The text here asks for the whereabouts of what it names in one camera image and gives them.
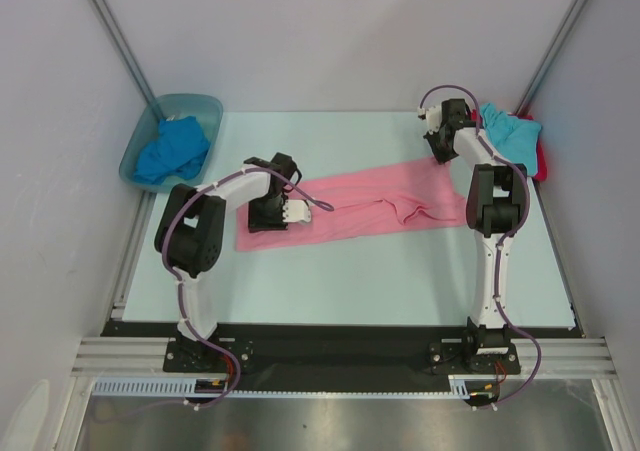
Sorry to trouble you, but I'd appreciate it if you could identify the aluminium corner post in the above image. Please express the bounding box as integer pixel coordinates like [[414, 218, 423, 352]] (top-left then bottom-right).
[[87, 0, 156, 105], [515, 0, 590, 116]]

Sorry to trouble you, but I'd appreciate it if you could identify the left slotted cable duct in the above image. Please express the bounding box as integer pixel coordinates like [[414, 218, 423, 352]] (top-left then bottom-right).
[[93, 377, 228, 398]]

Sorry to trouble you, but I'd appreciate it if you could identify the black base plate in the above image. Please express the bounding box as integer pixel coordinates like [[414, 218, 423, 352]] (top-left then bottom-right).
[[99, 320, 586, 393]]

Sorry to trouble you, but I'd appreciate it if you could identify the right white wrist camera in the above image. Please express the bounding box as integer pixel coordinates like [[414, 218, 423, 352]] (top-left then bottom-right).
[[418, 105, 443, 134]]

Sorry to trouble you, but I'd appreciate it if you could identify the right aluminium corner post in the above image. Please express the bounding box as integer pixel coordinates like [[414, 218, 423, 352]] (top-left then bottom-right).
[[515, 0, 590, 116]]

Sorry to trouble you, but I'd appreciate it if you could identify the teal folded t shirt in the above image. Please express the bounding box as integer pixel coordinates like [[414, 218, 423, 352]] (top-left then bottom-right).
[[479, 102, 544, 170]]

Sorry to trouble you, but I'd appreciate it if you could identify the front aluminium rail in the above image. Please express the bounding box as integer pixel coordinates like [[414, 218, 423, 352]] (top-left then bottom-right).
[[71, 337, 616, 379]]

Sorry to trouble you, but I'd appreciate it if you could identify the left aluminium corner post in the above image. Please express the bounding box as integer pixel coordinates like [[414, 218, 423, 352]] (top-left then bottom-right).
[[87, 0, 156, 105]]

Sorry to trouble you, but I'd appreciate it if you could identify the blue crumpled t shirt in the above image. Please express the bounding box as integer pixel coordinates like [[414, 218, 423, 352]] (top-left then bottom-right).
[[133, 116, 210, 185]]

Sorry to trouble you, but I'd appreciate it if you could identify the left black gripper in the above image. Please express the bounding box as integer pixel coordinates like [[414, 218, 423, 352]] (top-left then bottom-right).
[[248, 194, 289, 233]]

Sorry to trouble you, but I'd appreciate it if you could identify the right slotted cable duct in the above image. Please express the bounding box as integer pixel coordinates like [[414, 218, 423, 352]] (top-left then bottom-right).
[[448, 374, 506, 400]]

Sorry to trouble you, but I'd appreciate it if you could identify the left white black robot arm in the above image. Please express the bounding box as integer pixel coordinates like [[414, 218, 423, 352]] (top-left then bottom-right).
[[154, 153, 310, 371]]

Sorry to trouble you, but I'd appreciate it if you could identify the slotted cable duct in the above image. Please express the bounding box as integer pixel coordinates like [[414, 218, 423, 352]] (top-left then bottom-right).
[[448, 374, 506, 400], [93, 377, 228, 398]]

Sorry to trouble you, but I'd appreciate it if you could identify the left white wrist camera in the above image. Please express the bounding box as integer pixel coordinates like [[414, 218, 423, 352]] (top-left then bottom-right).
[[282, 199, 312, 224]]

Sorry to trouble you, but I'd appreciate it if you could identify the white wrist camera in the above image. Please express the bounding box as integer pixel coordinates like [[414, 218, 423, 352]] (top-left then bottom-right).
[[418, 105, 443, 134], [282, 199, 312, 224]]

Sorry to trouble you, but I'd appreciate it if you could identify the pink t shirt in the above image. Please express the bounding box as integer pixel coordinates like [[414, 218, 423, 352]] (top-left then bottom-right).
[[235, 157, 466, 252]]

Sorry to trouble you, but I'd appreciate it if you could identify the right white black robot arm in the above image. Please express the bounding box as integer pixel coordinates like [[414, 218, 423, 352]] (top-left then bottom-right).
[[418, 99, 529, 372]]

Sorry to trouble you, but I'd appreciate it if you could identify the teal plastic bin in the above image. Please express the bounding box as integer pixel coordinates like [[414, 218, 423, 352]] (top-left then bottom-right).
[[119, 94, 223, 193]]

